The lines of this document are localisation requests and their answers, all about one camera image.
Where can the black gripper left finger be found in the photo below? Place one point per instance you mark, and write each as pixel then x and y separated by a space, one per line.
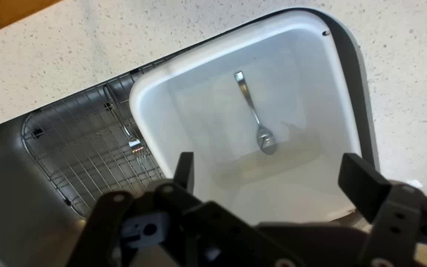
pixel 184 173

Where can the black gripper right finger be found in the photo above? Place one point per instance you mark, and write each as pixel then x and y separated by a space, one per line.
pixel 364 186

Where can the silver metal spoon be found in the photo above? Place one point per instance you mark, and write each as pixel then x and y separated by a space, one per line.
pixel 264 137

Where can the white plastic wash basin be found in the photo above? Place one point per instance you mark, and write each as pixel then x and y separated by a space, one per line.
pixel 192 103

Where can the stainless steel sink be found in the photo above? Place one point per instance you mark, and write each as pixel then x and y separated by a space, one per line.
pixel 167 224

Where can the wire sink grid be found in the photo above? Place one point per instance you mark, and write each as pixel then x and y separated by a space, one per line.
pixel 89 144

